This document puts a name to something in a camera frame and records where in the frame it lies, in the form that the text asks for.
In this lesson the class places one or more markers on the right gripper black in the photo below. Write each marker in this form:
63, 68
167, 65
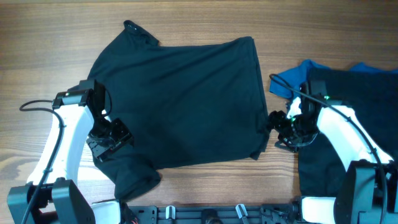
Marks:
275, 121

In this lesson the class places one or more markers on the black t-shirt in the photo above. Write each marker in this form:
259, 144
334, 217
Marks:
183, 105

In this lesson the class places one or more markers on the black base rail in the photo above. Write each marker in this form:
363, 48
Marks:
260, 214

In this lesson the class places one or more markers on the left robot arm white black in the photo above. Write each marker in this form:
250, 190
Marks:
50, 194

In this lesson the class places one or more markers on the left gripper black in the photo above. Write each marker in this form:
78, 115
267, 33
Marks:
125, 136

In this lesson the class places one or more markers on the dark clothes pile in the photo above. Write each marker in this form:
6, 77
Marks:
373, 96

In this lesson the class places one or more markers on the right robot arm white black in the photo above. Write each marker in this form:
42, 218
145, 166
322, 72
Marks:
369, 190

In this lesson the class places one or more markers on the blue garment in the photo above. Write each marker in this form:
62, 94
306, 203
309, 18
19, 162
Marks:
297, 75

